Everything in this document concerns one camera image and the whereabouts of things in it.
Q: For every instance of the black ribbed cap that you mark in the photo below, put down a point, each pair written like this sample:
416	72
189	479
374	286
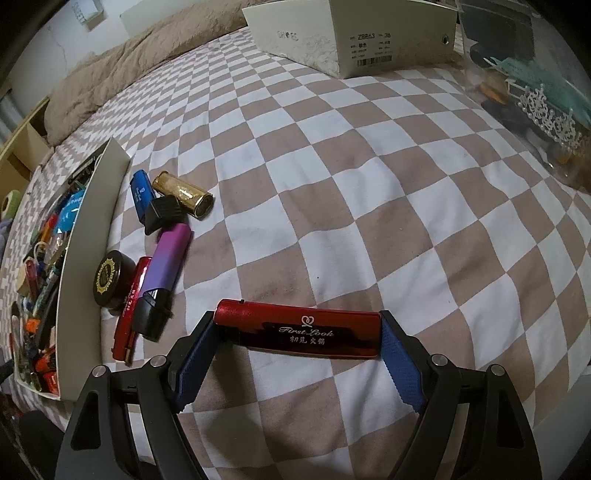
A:
163	212

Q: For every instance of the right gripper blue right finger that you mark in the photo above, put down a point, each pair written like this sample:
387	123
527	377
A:
497	442

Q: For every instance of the white wall paper bag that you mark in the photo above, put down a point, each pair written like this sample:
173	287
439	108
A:
86	11

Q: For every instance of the green avocado plush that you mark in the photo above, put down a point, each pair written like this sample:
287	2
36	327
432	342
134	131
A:
10	205

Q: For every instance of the black round tin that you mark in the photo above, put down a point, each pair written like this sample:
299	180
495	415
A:
112	280

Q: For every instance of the slim red lighter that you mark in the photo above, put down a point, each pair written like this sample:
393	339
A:
124	335

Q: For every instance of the white shoe box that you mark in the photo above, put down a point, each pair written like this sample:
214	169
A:
346	39

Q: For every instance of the checkered brown white bedsheet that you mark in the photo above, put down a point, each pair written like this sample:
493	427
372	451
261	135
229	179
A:
393	192

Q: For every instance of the blue lighter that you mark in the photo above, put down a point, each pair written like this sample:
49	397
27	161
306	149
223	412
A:
142	193

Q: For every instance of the clear plastic storage bin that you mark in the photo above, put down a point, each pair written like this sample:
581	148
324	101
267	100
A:
503	39

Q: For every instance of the blue plastic packet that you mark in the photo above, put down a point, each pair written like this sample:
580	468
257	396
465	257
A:
68	214

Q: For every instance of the silver tiara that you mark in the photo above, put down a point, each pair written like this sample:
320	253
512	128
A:
563	114

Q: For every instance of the purple gradient vape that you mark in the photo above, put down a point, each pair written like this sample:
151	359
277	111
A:
153	306

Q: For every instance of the white clutter box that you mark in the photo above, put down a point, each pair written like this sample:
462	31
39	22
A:
78	338

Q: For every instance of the beige fluffy duvet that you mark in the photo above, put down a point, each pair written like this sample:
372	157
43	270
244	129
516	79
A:
99	77

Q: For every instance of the gold lighter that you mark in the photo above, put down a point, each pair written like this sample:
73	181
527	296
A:
196	201

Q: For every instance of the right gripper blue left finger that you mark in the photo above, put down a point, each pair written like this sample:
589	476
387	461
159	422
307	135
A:
98	443

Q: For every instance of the large red lighter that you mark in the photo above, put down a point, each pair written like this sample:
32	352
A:
300	331

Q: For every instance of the wooden headboard shelf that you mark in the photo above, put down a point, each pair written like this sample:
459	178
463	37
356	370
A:
24	151

